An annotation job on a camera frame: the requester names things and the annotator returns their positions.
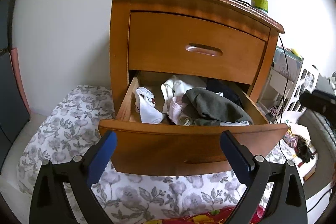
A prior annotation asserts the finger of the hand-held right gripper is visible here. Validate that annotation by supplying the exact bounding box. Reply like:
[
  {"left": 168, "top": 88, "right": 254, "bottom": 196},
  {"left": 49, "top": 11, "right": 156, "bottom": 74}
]
[{"left": 299, "top": 91, "right": 336, "bottom": 113}]

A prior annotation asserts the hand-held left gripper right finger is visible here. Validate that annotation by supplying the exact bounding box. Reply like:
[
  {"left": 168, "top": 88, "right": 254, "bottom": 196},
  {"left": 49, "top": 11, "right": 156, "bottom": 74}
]
[{"left": 220, "top": 130, "right": 308, "bottom": 224}]

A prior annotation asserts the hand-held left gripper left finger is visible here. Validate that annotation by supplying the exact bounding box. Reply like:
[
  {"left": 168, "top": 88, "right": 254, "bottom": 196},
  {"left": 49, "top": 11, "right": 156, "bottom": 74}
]
[{"left": 29, "top": 130, "right": 118, "bottom": 224}]

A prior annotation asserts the light grey underwear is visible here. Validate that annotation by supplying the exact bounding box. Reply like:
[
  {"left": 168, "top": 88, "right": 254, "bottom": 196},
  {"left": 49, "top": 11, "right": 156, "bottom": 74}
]
[{"left": 219, "top": 120, "right": 250, "bottom": 127}]

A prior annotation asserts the olive green underwear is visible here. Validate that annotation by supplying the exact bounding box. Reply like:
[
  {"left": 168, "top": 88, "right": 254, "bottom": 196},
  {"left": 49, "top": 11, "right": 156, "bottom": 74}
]
[{"left": 185, "top": 88, "right": 254, "bottom": 126}]

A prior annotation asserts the wooden drawer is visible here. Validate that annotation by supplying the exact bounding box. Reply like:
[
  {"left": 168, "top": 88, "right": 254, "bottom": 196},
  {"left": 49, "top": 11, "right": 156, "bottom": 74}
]
[
  {"left": 128, "top": 11, "right": 271, "bottom": 85},
  {"left": 98, "top": 70, "right": 289, "bottom": 177}
]

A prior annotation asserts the white cartoon print underwear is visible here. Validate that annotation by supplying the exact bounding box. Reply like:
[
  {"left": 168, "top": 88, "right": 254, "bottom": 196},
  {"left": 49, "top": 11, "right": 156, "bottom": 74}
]
[{"left": 135, "top": 87, "right": 164, "bottom": 124}]

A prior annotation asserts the dark navy sock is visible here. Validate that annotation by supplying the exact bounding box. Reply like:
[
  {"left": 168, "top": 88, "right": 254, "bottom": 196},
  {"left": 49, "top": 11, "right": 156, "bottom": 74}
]
[{"left": 206, "top": 78, "right": 244, "bottom": 109}]

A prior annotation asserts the pale pink underwear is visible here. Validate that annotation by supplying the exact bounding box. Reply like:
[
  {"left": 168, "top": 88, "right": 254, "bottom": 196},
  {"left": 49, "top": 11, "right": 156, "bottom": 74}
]
[{"left": 167, "top": 97, "right": 195, "bottom": 126}]

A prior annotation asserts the white garment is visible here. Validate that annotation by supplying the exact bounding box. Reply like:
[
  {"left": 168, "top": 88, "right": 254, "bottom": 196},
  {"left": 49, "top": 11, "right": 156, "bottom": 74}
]
[{"left": 161, "top": 74, "right": 208, "bottom": 114}]

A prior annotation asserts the closed wooden drawer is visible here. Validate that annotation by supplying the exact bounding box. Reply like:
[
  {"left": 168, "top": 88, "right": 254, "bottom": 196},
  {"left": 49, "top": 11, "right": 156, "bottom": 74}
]
[{"left": 128, "top": 11, "right": 271, "bottom": 85}]

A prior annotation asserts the white lattice rack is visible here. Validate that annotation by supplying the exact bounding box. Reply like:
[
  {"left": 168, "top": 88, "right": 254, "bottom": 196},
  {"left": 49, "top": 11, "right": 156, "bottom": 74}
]
[{"left": 259, "top": 46, "right": 319, "bottom": 115}]

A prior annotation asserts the grey ribbed object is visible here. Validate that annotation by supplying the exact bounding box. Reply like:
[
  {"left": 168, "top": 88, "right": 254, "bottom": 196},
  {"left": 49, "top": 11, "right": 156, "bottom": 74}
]
[{"left": 297, "top": 109, "right": 336, "bottom": 201}]

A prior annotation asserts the beige cloth pouch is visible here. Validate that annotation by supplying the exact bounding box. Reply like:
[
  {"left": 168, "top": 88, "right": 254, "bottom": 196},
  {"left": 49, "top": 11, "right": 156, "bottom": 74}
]
[{"left": 289, "top": 123, "right": 310, "bottom": 140}]

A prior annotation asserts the colourful packet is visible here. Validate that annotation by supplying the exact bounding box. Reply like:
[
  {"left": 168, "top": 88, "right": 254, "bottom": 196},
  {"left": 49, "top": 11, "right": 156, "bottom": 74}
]
[{"left": 283, "top": 130, "right": 297, "bottom": 146}]

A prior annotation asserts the grey floral blanket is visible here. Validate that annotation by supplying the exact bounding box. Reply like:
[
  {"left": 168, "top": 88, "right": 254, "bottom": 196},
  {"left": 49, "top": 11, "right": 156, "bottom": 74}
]
[{"left": 17, "top": 85, "right": 300, "bottom": 222}]

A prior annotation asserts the black power adapter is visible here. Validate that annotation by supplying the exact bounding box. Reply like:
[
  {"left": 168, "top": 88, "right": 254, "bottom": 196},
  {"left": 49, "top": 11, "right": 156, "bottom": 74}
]
[{"left": 265, "top": 109, "right": 279, "bottom": 122}]

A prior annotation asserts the black cloth bundle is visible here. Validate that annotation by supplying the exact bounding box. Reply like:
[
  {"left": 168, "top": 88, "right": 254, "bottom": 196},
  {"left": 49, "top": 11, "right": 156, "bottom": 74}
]
[{"left": 294, "top": 136, "right": 315, "bottom": 164}]

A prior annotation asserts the red floral pillow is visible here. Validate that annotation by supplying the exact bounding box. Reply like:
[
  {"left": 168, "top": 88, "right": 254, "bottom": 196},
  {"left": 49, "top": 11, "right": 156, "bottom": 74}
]
[{"left": 147, "top": 204, "right": 265, "bottom": 224}]

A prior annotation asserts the wooden nightstand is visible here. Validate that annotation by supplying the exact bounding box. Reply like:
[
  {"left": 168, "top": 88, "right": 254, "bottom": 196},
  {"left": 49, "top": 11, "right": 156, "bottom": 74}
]
[{"left": 108, "top": 0, "right": 285, "bottom": 121}]

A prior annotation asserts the dark cabinet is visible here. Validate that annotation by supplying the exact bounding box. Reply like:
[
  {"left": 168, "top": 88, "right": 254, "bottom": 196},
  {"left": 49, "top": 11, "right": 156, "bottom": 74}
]
[{"left": 0, "top": 0, "right": 30, "bottom": 174}]

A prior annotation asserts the white bottle with green label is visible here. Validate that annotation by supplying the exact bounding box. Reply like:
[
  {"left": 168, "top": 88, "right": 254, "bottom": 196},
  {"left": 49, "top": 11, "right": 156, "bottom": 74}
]
[{"left": 250, "top": 0, "right": 269, "bottom": 16}]

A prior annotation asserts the black cable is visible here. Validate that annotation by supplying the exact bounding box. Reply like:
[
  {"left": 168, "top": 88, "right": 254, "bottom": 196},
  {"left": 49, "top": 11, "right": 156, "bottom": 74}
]
[{"left": 224, "top": 0, "right": 289, "bottom": 125}]

